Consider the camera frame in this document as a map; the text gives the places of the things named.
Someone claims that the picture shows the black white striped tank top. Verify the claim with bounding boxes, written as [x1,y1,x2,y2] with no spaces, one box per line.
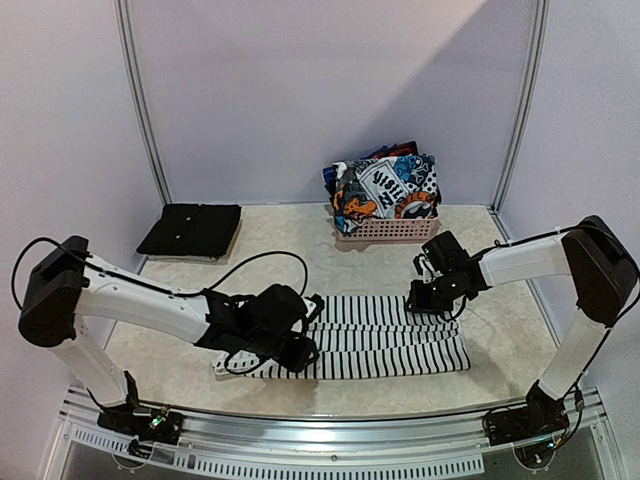
[211,295,471,380]

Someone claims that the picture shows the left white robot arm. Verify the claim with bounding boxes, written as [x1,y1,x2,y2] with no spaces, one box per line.
[16,236,324,434]

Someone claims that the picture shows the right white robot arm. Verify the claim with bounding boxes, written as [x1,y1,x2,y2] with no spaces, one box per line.
[405,215,639,436]

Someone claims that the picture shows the pink plastic laundry basket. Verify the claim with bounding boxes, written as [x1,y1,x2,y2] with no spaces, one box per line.
[333,204,440,243]

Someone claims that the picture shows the colourful printed clothes pile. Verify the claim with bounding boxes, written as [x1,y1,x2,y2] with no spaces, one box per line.
[322,141,442,236]

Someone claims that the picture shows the folded black shirt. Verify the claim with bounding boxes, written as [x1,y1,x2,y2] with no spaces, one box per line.
[136,203,242,258]

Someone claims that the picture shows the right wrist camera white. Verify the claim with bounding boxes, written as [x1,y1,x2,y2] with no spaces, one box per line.
[412,253,435,283]

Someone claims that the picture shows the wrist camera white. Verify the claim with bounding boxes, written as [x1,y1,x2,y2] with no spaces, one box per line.
[412,253,435,283]
[303,294,325,322]

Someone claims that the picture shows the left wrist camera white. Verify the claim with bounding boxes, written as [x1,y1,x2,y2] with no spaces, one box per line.
[303,294,325,322]

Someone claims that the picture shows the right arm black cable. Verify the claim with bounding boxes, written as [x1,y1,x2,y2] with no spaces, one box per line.
[439,224,640,401]

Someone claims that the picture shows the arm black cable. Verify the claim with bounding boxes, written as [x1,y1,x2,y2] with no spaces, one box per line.
[439,224,640,401]
[12,235,309,376]

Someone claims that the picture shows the aluminium front rail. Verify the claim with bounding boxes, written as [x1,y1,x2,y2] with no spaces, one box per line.
[43,387,626,479]

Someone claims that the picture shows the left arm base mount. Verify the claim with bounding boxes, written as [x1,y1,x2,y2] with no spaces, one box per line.
[90,371,185,460]

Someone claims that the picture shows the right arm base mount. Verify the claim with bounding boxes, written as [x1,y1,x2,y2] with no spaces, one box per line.
[482,382,584,470]

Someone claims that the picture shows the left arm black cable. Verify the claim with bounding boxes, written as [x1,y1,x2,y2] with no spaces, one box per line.
[12,235,309,376]

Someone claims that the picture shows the right aluminium frame post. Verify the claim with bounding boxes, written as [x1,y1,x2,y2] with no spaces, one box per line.
[490,0,549,216]

